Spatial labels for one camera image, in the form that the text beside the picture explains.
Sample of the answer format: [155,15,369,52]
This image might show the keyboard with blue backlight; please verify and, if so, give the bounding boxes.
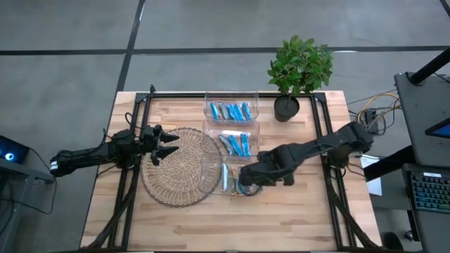
[401,162,450,214]

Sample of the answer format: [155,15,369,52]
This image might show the black power adapter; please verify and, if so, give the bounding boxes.
[364,108,379,124]

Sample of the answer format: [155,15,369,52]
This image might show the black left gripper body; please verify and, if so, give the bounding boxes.
[141,124,163,167]

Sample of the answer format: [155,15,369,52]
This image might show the black cart beam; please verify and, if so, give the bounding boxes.
[364,144,418,182]

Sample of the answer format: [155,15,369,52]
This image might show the black aluminium table frame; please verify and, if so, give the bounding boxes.
[82,84,383,252]

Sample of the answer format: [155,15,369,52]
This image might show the white paper sheet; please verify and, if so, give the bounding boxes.
[359,153,383,197]

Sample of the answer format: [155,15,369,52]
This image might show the black monitor blue screen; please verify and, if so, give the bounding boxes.
[424,117,450,140]

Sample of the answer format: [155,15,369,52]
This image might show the grey laptop table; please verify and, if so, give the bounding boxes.
[365,163,450,253]

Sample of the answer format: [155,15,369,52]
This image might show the black caster wheel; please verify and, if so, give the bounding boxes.
[381,231,405,252]

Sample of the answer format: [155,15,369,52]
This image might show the grey side desk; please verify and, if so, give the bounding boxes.
[0,157,56,253]

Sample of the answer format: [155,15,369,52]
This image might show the black computer blue light ring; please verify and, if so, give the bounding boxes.
[0,135,31,164]

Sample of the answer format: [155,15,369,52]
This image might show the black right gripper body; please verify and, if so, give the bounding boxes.
[239,149,295,187]

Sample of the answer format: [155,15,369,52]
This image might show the yellow cable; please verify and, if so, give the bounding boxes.
[356,91,401,124]

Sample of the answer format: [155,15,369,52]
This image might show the grey granola bar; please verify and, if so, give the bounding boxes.
[218,134,233,156]
[217,101,229,120]

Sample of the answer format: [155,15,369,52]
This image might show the black pole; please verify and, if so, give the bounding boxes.
[409,46,450,86]

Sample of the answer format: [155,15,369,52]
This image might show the pale blue-backed green granola bar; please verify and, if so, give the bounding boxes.
[221,162,230,193]

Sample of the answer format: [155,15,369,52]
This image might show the grey metal cart top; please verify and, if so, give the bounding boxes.
[393,72,450,169]

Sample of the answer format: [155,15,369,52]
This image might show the round woven wicker tray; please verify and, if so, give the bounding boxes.
[139,126,223,207]

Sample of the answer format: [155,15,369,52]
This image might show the wrappers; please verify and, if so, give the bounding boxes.
[229,165,239,195]

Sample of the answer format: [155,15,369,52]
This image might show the clear plastic bin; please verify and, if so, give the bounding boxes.
[202,90,260,129]
[198,151,264,197]
[201,117,262,157]

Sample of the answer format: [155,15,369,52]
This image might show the green plant in black pot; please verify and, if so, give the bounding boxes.
[266,34,334,123]

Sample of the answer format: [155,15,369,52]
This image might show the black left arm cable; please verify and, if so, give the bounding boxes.
[122,111,143,134]

